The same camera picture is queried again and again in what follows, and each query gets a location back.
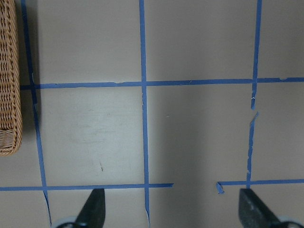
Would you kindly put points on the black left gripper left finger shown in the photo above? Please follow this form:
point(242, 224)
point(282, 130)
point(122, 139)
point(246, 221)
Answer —
point(92, 214)

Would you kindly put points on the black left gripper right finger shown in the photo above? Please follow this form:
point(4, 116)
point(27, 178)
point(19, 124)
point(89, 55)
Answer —
point(253, 212)

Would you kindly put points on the brown wicker basket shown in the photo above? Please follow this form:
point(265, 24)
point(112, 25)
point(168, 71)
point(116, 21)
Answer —
point(10, 106)

